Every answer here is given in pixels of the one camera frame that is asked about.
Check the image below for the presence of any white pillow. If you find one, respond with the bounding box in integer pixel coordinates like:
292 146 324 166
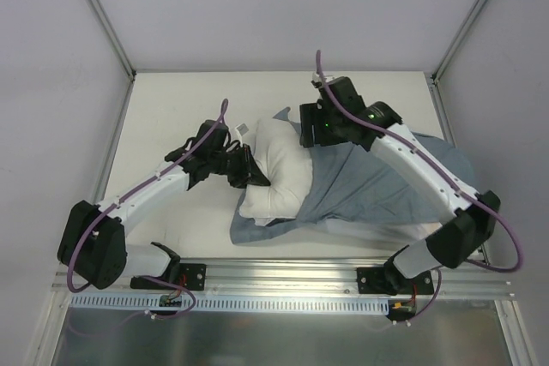
238 118 313 226

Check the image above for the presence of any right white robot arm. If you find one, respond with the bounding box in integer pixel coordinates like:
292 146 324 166
299 74 500 296

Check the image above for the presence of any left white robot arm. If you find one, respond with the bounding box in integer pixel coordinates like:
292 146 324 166
57 120 270 292

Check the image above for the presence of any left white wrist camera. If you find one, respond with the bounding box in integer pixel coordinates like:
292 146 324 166
234 123 249 144

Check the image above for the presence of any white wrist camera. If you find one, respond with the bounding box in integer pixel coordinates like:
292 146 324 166
234 123 249 144
311 73 334 89

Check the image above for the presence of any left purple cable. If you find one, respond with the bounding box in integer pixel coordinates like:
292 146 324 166
66 98 229 291

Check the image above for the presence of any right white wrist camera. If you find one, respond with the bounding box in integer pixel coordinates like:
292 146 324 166
311 73 334 89

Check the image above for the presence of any aluminium mounting rail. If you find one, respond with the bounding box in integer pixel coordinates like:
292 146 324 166
51 256 516 301

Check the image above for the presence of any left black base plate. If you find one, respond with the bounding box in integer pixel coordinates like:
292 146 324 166
130 261 207 291

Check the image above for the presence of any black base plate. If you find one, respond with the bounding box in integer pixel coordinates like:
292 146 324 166
130 261 207 291
356 267 434 296

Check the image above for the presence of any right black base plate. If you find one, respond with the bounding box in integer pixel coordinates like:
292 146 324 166
356 267 434 296

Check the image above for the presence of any slotted white cable duct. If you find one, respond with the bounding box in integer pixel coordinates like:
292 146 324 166
70 292 389 316

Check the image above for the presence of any left aluminium frame post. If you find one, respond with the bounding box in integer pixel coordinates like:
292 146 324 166
86 0 136 81

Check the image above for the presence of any aluminium frame post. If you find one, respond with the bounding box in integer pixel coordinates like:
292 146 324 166
431 0 490 84
86 0 136 81

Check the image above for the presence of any right aluminium frame post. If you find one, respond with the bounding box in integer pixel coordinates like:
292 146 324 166
431 0 490 84

